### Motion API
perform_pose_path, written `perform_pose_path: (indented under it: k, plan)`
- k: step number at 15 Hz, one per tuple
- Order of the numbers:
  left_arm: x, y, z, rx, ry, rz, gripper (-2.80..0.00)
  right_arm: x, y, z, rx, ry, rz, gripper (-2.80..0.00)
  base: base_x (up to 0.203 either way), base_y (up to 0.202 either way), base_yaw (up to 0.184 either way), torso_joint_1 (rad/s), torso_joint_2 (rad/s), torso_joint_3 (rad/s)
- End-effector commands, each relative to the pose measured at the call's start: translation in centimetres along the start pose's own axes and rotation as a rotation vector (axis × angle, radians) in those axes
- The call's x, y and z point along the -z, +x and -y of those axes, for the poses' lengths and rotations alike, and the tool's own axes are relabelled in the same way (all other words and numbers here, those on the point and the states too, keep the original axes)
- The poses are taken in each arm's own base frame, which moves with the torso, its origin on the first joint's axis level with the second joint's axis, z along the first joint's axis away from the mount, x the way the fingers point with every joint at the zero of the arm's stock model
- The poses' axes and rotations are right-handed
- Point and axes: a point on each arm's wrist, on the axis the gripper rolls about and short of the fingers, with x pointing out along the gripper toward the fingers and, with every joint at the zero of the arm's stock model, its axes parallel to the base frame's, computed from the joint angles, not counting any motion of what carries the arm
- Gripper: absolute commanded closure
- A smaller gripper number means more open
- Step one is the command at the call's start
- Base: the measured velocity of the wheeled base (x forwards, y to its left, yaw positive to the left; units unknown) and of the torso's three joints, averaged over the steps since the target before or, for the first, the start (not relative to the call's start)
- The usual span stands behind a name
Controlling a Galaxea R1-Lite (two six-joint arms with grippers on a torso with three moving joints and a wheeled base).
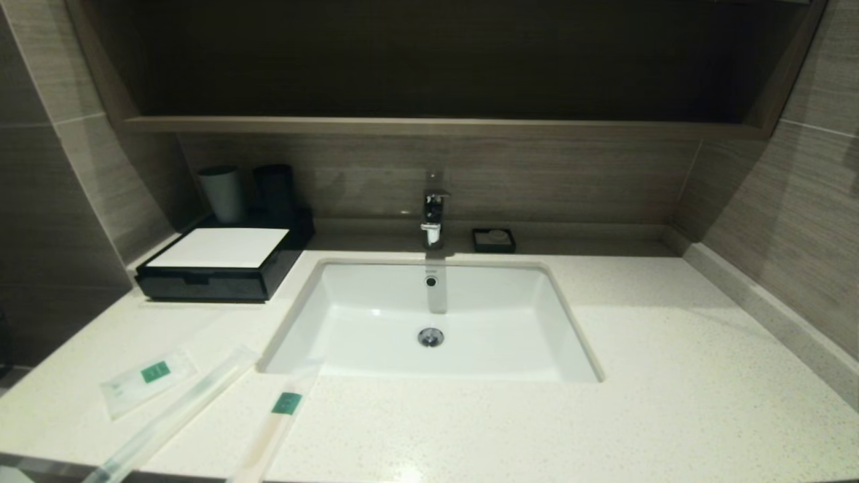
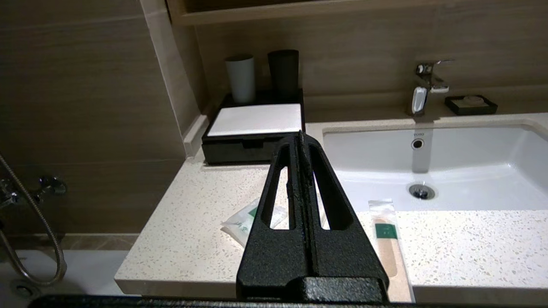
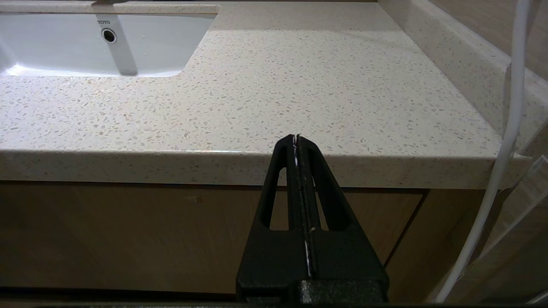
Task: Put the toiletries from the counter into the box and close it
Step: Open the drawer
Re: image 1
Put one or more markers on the black drawer box housing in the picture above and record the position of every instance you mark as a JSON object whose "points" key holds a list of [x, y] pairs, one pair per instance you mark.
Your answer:
{"points": [[280, 267]]}

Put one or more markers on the chrome faucet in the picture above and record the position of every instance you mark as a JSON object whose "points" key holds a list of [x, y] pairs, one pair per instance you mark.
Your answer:
{"points": [[434, 209]]}

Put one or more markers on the black soap dish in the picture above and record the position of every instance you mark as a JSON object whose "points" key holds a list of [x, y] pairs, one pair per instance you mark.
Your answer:
{"points": [[478, 247]]}

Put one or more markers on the round beige soap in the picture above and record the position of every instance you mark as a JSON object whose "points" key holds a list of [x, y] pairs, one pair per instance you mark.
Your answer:
{"points": [[498, 235]]}

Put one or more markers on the chrome drain stopper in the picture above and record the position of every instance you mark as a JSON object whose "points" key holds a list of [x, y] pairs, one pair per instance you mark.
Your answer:
{"points": [[430, 337]]}

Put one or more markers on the white ceramic sink basin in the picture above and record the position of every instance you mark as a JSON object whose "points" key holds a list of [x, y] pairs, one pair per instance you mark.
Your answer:
{"points": [[483, 322]]}

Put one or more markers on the black cup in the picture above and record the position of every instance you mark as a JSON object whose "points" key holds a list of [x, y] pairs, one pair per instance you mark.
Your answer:
{"points": [[274, 194]]}

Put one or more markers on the white paper card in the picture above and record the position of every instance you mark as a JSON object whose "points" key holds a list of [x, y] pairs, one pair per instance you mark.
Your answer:
{"points": [[221, 247]]}

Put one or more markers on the pale grey cup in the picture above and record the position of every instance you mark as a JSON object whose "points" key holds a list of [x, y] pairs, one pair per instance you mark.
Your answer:
{"points": [[221, 194]]}

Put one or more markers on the beige comb packet green label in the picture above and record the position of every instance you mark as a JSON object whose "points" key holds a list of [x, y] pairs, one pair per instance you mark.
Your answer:
{"points": [[286, 403]]}

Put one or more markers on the long clear toothbrush packet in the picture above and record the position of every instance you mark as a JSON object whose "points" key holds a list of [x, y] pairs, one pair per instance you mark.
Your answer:
{"points": [[181, 410]]}

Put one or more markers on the small clear green-label sachet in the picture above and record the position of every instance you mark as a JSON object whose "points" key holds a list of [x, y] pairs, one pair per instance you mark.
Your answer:
{"points": [[131, 390]]}

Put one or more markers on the wooden wall shelf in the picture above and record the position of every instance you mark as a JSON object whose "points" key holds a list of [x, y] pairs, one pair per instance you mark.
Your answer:
{"points": [[436, 126]]}

